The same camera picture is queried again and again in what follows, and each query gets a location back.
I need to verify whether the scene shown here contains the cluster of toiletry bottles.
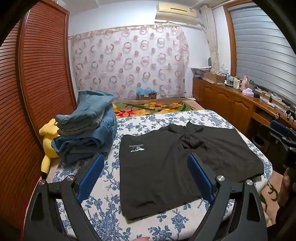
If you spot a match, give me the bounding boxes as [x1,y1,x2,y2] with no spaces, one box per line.
[225,73,242,88]

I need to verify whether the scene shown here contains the wooden window frame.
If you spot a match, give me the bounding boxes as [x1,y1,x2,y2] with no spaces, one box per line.
[222,0,255,78]

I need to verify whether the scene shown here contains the wooden louvered wardrobe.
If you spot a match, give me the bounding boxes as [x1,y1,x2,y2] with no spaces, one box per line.
[0,0,78,232]

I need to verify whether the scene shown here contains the white lace curtain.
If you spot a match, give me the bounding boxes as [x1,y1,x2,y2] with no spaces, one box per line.
[200,5,220,72]

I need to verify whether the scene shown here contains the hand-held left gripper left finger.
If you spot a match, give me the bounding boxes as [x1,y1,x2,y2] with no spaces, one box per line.
[23,153,105,241]

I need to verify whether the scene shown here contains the open cardboard box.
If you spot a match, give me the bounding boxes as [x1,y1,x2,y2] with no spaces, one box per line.
[203,71,226,84]

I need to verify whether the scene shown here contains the black pants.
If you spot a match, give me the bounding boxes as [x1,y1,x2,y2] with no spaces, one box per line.
[119,120,265,220]

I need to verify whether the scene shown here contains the cardboard box with blue bag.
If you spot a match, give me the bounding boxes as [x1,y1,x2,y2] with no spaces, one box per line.
[136,88,158,100]

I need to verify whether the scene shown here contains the blue floral white bedsheet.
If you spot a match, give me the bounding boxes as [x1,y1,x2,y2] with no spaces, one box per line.
[50,109,273,241]

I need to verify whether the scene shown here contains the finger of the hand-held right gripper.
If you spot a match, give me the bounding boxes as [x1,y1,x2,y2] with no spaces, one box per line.
[271,120,290,139]

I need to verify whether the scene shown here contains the dark blue folded jeans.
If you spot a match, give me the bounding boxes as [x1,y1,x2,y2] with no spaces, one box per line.
[51,104,117,165]

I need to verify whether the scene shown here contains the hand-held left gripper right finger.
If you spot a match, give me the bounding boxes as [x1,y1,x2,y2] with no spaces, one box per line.
[185,153,269,241]

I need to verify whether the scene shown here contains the person's right hand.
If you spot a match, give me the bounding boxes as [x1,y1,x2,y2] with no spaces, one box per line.
[279,168,296,209]

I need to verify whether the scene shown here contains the white air conditioner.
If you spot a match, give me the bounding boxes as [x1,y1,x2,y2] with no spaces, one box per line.
[154,2,200,25]

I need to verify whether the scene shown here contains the wooden cabinet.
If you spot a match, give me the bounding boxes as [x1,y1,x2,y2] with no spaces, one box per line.
[192,77,296,149]

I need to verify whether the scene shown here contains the dark waste bin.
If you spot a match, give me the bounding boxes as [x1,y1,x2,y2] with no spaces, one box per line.
[252,136,265,151]

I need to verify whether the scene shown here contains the circle patterned curtain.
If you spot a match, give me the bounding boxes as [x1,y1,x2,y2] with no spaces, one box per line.
[69,24,190,101]

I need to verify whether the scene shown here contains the stack of papers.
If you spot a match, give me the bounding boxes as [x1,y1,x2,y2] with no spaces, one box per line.
[191,66,212,78]

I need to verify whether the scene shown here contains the yellow plush toy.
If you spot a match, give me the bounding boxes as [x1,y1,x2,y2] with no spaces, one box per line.
[39,118,61,179]

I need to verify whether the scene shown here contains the light blue folded jeans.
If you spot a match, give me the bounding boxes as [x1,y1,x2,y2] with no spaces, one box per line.
[55,90,115,136]

